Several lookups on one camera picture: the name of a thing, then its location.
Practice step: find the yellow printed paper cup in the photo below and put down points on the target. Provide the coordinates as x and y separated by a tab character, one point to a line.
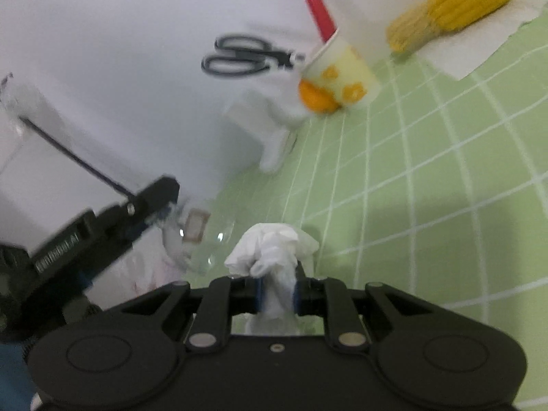
342	72

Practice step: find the white paper napkin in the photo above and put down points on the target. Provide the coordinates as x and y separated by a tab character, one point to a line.
479	45

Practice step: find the clear plastic box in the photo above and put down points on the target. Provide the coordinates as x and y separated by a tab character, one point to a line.
19	128

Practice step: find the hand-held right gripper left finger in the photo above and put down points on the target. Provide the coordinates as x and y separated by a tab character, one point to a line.
258	296

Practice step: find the black scissors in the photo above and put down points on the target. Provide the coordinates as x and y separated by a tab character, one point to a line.
244	55

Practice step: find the red stick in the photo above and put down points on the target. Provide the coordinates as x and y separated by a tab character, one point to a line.
321	15

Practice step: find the orange fruit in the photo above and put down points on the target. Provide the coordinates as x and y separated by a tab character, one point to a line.
317	99

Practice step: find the green checked table mat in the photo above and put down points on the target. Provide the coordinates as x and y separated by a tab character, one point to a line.
428	188

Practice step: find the white plastic object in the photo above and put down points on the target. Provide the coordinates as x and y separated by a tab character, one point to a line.
274	124

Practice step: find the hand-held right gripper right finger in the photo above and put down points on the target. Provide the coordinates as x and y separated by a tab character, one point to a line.
296	298

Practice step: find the white tissue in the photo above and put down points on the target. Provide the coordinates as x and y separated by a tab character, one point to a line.
274	248

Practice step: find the thin black rod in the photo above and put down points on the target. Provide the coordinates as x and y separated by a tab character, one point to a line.
77	158

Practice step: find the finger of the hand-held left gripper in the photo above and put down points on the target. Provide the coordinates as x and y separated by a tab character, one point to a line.
154	201

